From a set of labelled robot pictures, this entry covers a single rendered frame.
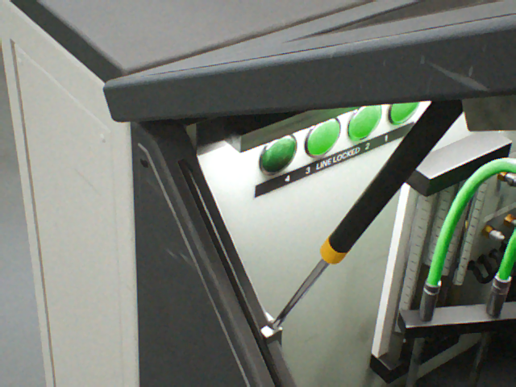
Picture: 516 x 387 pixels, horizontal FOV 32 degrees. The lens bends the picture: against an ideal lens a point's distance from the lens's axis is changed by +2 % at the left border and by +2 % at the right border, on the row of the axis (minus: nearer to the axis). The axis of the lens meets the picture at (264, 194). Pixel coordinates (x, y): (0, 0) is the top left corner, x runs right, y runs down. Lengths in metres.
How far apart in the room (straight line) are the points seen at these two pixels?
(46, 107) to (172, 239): 0.25
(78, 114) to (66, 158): 0.09
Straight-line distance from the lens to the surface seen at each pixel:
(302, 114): 0.86
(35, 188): 1.12
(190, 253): 0.80
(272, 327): 0.80
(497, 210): 1.31
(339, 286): 1.13
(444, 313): 1.17
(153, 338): 0.96
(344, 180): 1.01
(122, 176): 0.88
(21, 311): 2.74
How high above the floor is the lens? 1.89
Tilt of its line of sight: 37 degrees down
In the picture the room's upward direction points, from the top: 4 degrees clockwise
